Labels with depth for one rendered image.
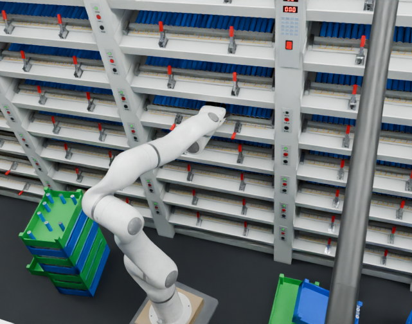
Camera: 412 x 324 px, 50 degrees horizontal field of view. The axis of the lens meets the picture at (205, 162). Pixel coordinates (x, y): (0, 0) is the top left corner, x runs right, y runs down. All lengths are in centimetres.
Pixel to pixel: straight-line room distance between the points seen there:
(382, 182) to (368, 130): 148
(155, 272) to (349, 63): 99
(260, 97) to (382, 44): 120
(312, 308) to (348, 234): 191
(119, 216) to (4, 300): 153
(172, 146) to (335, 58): 62
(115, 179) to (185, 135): 30
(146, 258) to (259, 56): 81
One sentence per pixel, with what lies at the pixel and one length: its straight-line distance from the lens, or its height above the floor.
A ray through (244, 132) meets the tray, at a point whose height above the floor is 93.
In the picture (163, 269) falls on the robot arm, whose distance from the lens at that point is 168.
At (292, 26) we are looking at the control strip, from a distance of 149.
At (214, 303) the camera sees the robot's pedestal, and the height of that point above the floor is 28.
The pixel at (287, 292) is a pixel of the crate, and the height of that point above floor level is 0.
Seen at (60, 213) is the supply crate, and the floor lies 48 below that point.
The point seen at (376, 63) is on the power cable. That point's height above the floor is 189.
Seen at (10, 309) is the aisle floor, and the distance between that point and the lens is 277.
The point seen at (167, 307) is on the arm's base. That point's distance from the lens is 193.
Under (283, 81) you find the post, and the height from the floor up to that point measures 121.
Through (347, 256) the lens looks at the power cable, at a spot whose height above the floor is 182.
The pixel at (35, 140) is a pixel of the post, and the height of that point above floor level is 65.
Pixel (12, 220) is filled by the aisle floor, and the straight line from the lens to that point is 314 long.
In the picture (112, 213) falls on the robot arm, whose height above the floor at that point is 112.
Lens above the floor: 218
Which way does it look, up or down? 46 degrees down
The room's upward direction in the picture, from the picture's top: 9 degrees counter-clockwise
